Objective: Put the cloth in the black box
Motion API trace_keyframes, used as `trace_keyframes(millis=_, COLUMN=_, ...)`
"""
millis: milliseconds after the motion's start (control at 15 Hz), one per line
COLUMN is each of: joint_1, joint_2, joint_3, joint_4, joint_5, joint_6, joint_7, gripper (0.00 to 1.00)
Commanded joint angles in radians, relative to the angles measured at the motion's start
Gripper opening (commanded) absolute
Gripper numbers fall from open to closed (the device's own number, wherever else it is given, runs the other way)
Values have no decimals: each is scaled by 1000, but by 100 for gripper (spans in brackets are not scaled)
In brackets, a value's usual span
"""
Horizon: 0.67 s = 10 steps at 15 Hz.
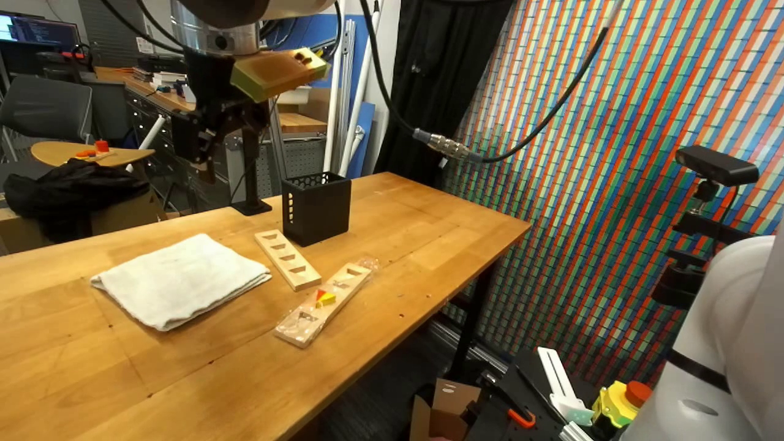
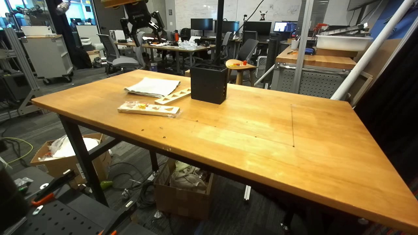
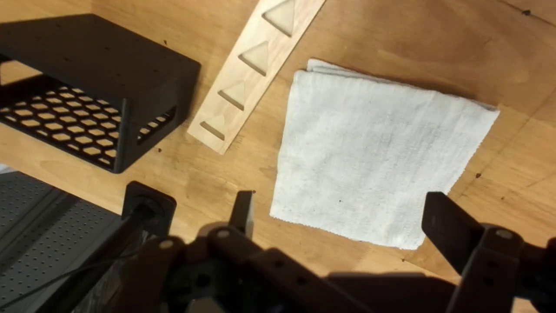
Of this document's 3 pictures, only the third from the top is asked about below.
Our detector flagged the grey perforated metal board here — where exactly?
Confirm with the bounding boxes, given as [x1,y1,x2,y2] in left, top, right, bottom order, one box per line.
[0,170,123,310]

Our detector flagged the black perforated metal box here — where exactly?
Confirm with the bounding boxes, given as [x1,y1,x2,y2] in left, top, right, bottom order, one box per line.
[0,13,202,174]

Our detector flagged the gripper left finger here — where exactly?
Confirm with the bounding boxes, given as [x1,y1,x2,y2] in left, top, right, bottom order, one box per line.
[114,190,374,313]

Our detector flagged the white folded cloth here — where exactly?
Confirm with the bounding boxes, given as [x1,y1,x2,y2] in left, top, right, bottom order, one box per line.
[269,58,501,251]

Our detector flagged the black stand pole with plate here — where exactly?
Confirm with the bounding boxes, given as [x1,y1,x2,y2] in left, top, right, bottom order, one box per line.
[35,180,178,313]

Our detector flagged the black cable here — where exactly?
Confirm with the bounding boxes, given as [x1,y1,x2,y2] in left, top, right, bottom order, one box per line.
[0,254,133,310]

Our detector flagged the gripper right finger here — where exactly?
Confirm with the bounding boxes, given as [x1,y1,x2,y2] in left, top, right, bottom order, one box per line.
[420,191,556,313]

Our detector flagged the wooden board with triangle cutouts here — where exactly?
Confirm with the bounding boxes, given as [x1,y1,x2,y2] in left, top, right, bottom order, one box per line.
[187,0,326,155]

